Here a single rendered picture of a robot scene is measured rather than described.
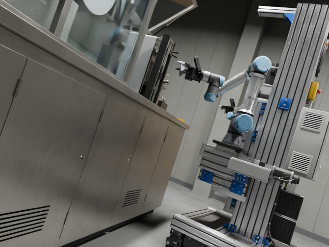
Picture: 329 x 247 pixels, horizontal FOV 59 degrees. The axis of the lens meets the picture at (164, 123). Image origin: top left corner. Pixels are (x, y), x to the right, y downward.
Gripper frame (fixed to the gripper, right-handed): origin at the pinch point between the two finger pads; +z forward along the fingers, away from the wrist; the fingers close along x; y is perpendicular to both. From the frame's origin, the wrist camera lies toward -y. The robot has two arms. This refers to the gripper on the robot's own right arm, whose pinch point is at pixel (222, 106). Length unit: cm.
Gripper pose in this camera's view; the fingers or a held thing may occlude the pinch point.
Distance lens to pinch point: 318.9
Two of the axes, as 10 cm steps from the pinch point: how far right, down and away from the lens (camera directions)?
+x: 8.0, 1.5, 5.9
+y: -2.0, 9.8, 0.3
